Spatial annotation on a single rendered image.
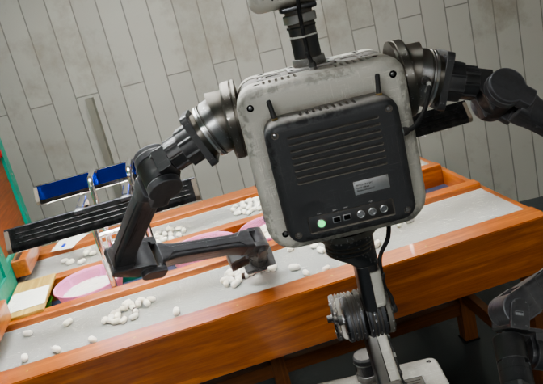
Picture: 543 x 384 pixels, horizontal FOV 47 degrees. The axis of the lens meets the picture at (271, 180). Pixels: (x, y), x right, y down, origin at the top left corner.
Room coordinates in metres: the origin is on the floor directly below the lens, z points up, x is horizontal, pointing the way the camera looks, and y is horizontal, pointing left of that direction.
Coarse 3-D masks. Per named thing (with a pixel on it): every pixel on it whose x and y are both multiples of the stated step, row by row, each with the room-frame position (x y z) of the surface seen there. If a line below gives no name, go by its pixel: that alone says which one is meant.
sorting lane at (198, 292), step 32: (480, 192) 2.16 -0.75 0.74; (416, 224) 2.02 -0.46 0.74; (448, 224) 1.95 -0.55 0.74; (288, 256) 2.01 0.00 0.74; (320, 256) 1.95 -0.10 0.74; (160, 288) 2.01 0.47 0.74; (192, 288) 1.95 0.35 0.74; (224, 288) 1.89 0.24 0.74; (256, 288) 1.83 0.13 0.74; (64, 320) 1.94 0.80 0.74; (96, 320) 1.88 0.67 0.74; (128, 320) 1.82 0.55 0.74; (160, 320) 1.77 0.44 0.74; (0, 352) 1.82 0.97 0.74; (32, 352) 1.76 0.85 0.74
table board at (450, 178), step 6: (444, 168) 2.53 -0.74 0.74; (444, 174) 2.50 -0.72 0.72; (450, 174) 2.45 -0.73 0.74; (456, 174) 2.43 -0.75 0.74; (444, 180) 2.51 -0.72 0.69; (450, 180) 2.46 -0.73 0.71; (456, 180) 2.41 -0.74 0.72; (462, 180) 2.35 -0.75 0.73; (468, 180) 2.32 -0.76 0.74; (492, 192) 2.14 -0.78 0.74; (504, 198) 2.06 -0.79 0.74; (516, 204) 1.98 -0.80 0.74
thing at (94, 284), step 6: (96, 276) 2.29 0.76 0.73; (102, 276) 2.29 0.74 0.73; (84, 282) 2.26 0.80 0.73; (90, 282) 2.23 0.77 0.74; (96, 282) 2.24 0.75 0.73; (102, 282) 2.20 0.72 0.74; (108, 282) 2.19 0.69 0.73; (72, 288) 2.23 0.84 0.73; (78, 288) 2.20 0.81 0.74; (84, 288) 2.20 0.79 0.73; (90, 288) 2.17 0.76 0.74; (96, 288) 2.18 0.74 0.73; (66, 294) 2.18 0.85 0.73; (72, 294) 2.16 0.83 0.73; (78, 294) 2.14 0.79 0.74
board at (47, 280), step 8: (32, 280) 2.31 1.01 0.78; (40, 280) 2.28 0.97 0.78; (48, 280) 2.26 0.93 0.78; (16, 288) 2.26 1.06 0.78; (24, 288) 2.24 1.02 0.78; (32, 288) 2.22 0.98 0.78; (48, 288) 2.18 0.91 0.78; (48, 296) 2.12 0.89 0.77; (40, 304) 2.04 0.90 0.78; (16, 312) 2.02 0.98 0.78; (24, 312) 2.01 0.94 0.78; (32, 312) 1.99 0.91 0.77
